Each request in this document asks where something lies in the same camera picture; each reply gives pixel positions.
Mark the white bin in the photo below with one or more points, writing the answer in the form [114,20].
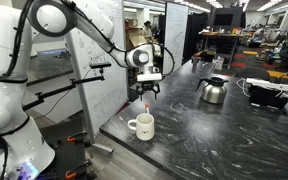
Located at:
[218,63]

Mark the seated person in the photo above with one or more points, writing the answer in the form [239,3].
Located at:
[259,36]

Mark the black wall monitor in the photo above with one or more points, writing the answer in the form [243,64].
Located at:
[224,18]

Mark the standing person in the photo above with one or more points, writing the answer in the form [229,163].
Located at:
[147,29]

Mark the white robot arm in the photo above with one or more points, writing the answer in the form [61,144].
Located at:
[4,100]

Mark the wooden office desk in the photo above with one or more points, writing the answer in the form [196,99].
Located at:
[224,36]

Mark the white power strip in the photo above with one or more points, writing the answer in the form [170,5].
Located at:
[267,84]

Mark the white marker with orange cap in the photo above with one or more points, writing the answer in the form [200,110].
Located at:
[147,109]

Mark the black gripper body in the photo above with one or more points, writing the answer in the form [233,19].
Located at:
[148,86]

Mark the black curtain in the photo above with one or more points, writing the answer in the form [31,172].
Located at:
[195,33]

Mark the dark side counter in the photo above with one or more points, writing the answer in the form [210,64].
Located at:
[50,66]

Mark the black box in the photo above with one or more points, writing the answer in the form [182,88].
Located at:
[267,98]

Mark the orange clamp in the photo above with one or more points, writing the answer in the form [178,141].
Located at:
[71,174]
[71,138]

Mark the white ceramic mug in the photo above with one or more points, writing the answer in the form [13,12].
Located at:
[144,126]

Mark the tall narrow whiteboard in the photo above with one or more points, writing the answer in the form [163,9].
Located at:
[174,40]

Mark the large whiteboard with writing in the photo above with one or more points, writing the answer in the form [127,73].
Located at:
[100,96]

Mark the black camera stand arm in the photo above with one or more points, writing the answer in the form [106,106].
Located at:
[55,91]

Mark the steel carafe with black lid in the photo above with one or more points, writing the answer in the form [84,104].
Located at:
[213,91]

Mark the grey office chair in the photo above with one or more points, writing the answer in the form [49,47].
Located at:
[252,73]

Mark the black cart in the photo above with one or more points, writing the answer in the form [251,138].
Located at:
[69,153]

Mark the cardboard box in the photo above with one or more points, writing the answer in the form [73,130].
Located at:
[135,39]

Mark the small grey cup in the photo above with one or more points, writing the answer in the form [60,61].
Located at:
[195,60]

